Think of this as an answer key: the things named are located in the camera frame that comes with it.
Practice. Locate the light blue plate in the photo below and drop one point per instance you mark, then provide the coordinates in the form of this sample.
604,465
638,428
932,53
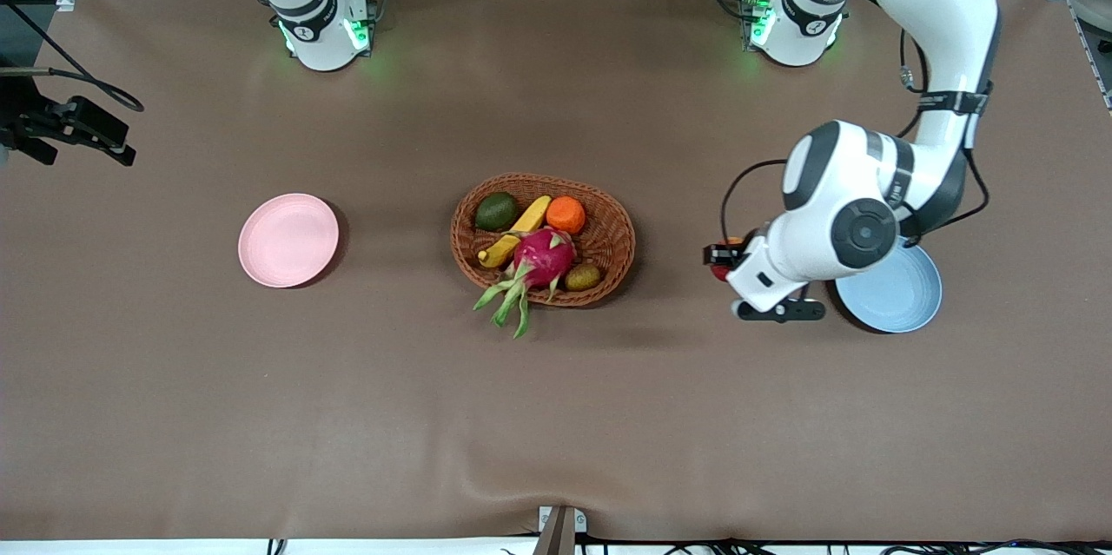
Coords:
895,303

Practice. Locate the metal table edge bracket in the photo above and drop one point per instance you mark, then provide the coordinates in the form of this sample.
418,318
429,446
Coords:
580,520

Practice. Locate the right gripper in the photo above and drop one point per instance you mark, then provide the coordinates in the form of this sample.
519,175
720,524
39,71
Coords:
26,118

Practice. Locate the brown wicker basket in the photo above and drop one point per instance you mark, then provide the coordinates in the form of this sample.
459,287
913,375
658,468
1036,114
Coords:
612,225

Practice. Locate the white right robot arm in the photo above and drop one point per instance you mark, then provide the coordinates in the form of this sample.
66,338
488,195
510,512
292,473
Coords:
317,42

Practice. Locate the brown camera pole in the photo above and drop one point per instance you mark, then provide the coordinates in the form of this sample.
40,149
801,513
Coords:
556,538

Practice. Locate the yellow banana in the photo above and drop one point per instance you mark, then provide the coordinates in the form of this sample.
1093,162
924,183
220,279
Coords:
530,218

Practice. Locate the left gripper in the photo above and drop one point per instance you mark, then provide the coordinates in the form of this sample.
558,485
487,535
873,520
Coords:
728,255

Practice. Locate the brown table cloth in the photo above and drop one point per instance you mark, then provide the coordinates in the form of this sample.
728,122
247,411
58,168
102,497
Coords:
556,416

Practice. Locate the green avocado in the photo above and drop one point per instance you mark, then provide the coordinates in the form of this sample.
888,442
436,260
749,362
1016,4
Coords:
497,212

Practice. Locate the pink dragon fruit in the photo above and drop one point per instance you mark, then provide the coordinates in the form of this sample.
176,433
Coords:
545,258

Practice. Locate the white corner clamp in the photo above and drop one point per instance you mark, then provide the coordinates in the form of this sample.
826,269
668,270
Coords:
66,1

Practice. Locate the red apple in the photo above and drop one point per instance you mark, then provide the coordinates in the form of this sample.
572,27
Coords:
721,274

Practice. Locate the pink plate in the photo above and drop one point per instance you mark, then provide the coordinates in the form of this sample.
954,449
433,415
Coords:
288,241

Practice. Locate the orange fruit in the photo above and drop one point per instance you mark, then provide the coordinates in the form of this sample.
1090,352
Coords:
565,214

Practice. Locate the brownish green kiwi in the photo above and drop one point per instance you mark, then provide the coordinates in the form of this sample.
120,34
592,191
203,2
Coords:
583,277

